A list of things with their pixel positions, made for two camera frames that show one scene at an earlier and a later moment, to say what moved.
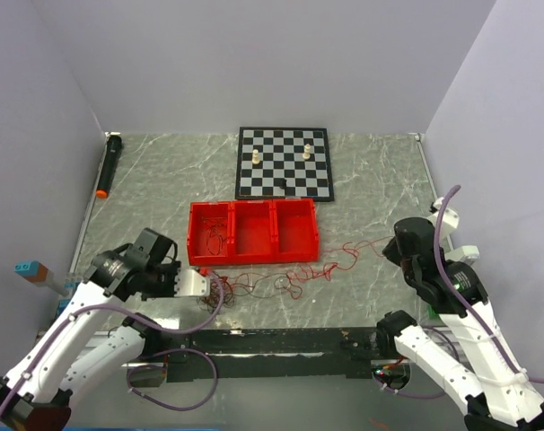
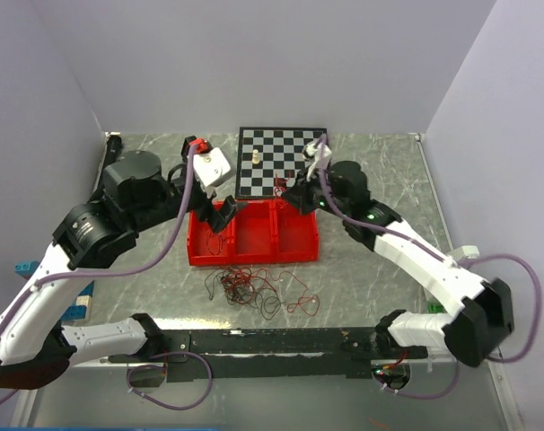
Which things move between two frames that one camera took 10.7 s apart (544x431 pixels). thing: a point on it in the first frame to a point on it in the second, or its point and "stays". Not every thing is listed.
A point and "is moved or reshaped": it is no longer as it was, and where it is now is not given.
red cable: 221,287 is moved or reshaped
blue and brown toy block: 33,270 stays
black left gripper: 170,290 to 217,217
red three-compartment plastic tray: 252,232 stays
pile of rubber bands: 221,291 is moved or reshaped
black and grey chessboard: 284,162 stays
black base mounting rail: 275,353 stays
